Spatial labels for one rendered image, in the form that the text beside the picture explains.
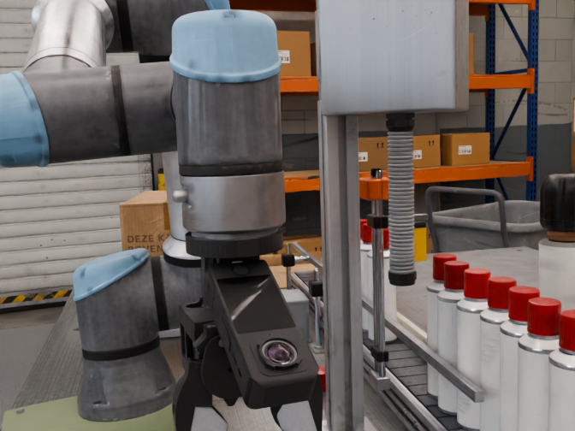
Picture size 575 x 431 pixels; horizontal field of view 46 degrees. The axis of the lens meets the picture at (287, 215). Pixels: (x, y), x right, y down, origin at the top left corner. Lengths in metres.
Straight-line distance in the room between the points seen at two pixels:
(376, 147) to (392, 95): 4.33
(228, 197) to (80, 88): 0.17
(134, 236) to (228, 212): 1.05
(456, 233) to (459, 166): 2.09
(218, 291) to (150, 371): 0.60
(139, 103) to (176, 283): 0.51
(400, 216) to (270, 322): 0.41
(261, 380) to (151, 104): 0.25
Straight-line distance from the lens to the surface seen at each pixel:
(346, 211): 0.93
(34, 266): 5.29
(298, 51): 4.92
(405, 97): 0.84
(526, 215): 4.09
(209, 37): 0.46
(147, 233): 1.50
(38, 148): 0.56
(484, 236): 3.33
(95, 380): 1.06
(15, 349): 1.56
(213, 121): 0.46
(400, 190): 0.82
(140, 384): 1.04
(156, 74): 0.56
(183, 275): 1.01
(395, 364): 1.15
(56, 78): 0.57
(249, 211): 0.46
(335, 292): 0.94
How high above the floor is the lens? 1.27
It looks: 8 degrees down
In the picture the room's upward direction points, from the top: 2 degrees counter-clockwise
